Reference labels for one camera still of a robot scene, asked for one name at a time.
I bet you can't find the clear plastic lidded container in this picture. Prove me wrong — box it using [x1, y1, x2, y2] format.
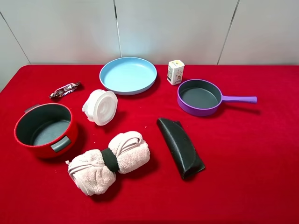
[82, 89, 118, 126]

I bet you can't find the black band on towel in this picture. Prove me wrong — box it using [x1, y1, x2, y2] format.
[101, 148, 119, 173]

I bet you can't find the small white carton box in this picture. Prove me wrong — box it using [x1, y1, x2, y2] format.
[167, 60, 185, 85]

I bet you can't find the pink rolled towel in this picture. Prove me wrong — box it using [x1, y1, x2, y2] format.
[66, 131, 150, 196]

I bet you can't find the chocolate bar wrapper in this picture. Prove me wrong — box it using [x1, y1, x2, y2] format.
[49, 82, 81, 98]

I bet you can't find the light blue plate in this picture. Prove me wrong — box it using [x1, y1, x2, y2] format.
[99, 57, 157, 96]

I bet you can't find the red pot grey interior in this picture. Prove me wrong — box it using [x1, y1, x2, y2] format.
[14, 103, 78, 159]

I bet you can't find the purple frying pan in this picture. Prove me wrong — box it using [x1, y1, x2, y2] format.
[177, 79, 257, 117]

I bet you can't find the black glasses case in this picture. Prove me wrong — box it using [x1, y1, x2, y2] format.
[157, 118, 205, 180]

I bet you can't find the red tablecloth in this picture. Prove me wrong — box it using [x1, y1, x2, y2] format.
[0, 65, 299, 224]

